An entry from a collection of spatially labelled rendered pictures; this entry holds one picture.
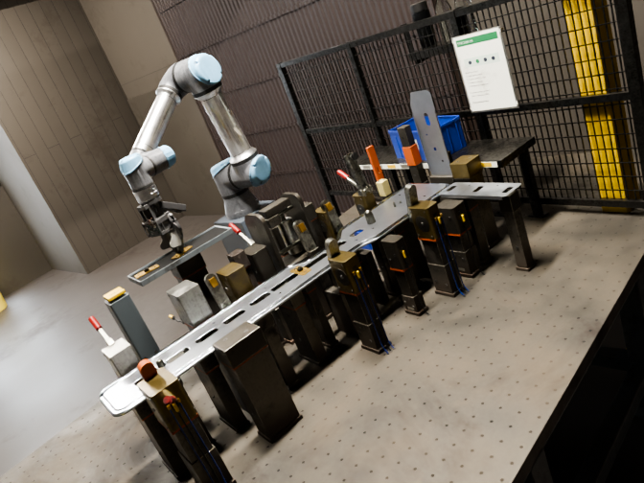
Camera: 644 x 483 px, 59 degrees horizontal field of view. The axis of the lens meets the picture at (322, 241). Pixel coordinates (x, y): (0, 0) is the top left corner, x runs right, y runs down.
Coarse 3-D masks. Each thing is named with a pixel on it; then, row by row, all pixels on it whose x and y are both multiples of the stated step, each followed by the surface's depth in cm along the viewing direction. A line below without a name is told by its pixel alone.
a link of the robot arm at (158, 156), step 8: (144, 152) 194; (152, 152) 188; (160, 152) 189; (168, 152) 191; (152, 160) 186; (160, 160) 188; (168, 160) 191; (160, 168) 189; (168, 168) 195; (152, 176) 189
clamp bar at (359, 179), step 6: (348, 156) 214; (354, 156) 212; (348, 162) 215; (354, 162) 217; (354, 168) 216; (354, 174) 216; (360, 174) 218; (360, 180) 218; (360, 186) 217; (366, 186) 219
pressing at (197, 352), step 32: (352, 224) 209; (384, 224) 197; (320, 256) 194; (256, 288) 187; (288, 288) 178; (224, 320) 175; (256, 320) 168; (160, 352) 170; (192, 352) 163; (128, 384) 159
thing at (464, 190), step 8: (456, 184) 207; (464, 184) 204; (472, 184) 201; (480, 184) 199; (488, 184) 196; (496, 184) 193; (504, 184) 191; (512, 184) 189; (520, 184) 186; (448, 192) 203; (456, 192) 200; (464, 192) 198; (472, 192) 195; (480, 192) 193; (488, 192) 190; (496, 192) 188
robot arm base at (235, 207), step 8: (240, 192) 232; (248, 192) 235; (224, 200) 235; (232, 200) 232; (240, 200) 232; (248, 200) 234; (256, 200) 239; (224, 208) 238; (232, 208) 233; (240, 208) 233; (248, 208) 233; (256, 208) 235; (232, 216) 234; (240, 216) 233
